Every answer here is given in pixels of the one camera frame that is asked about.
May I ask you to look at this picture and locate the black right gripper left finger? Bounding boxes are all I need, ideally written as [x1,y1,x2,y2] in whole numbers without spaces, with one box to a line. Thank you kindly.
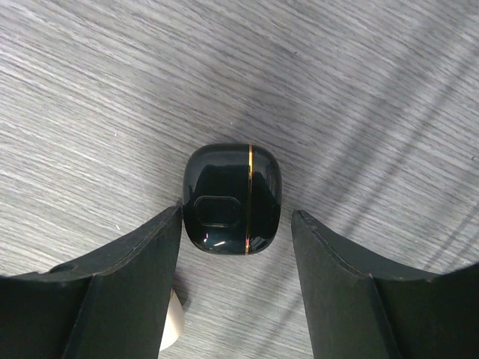
[1,206,182,358]

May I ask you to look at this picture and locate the black gold-trimmed earbud case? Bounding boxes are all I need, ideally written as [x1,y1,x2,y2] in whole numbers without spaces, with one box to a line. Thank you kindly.
[183,144,282,255]

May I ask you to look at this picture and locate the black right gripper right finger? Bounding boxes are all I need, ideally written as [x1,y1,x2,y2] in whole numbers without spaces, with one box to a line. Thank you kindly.
[291,210,478,358]

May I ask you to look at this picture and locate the beige earbud charging case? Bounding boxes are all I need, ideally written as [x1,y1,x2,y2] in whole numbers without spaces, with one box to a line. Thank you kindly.
[159,290,185,352]

